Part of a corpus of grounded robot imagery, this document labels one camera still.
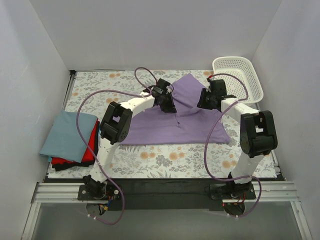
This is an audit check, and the purple t shirt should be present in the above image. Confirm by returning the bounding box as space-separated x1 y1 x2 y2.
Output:
122 73 230 145

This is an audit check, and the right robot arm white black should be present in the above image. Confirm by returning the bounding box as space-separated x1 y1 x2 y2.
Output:
197 74 278 200

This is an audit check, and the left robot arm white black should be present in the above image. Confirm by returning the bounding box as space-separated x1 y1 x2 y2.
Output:
83 79 177 200

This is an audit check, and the floral patterned table mat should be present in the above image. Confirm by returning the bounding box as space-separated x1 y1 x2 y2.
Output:
47 69 278 179

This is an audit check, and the white plastic perforated basket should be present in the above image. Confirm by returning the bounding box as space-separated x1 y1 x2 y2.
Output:
212 56 264 105

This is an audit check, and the folded teal t shirt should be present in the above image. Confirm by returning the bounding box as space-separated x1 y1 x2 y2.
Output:
39 110 98 163

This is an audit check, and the folded black t shirt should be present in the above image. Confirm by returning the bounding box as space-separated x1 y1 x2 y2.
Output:
51 119 101 173

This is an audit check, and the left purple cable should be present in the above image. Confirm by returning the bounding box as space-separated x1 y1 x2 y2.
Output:
76 66 171 226

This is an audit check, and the purple cable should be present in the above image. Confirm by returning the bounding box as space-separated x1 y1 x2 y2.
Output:
204 73 263 219
76 66 171 226

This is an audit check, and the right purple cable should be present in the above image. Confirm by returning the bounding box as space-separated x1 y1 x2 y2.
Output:
204 73 263 219

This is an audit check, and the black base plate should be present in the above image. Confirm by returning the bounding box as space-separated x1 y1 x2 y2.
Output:
77 177 259 211

